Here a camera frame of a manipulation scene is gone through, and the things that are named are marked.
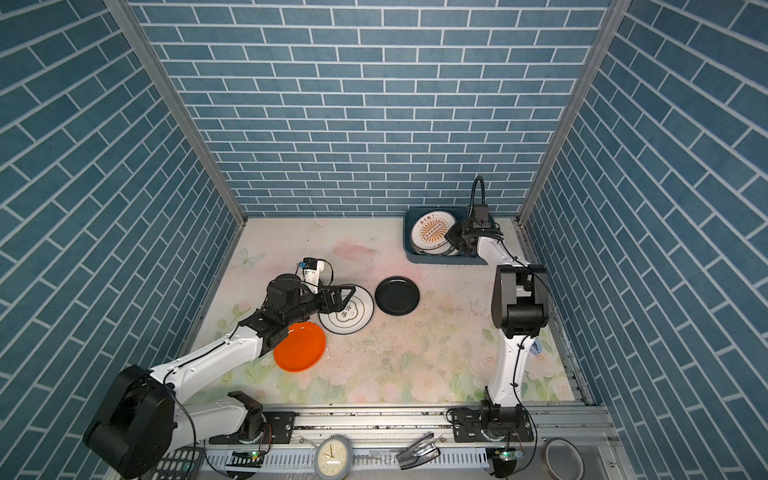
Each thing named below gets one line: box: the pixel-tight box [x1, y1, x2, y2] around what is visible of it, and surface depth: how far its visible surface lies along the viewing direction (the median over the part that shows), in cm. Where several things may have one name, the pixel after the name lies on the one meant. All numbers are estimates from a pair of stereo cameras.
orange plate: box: [273, 321, 326, 373], surface depth 86 cm
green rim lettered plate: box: [414, 245, 460, 256], surface depth 107 cm
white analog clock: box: [314, 435, 353, 480], surface depth 68 cm
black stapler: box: [396, 432, 441, 470], surface depth 70 cm
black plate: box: [375, 275, 420, 316], surface depth 99 cm
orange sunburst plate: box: [411, 210, 457, 248], surface depth 110 cm
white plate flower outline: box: [318, 285, 375, 335], surface depth 95 cm
